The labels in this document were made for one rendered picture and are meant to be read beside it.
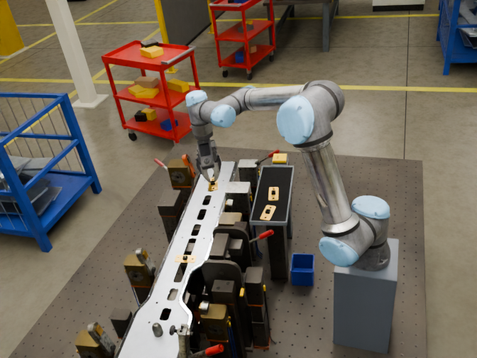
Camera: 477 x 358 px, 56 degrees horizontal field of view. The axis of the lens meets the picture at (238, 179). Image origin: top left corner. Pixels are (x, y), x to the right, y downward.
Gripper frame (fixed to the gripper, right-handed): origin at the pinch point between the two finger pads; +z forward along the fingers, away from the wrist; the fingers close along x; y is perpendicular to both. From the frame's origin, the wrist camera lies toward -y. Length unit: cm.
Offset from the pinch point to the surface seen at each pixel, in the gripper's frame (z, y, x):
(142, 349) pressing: 27, -52, 29
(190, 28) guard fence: 79, 539, 34
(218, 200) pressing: 25.3, 21.0, 0.7
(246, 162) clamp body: 19.2, 40.4, -14.6
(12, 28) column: 63, 657, 340
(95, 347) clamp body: 22, -52, 43
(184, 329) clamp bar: 6, -63, 10
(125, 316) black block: 27, -37, 36
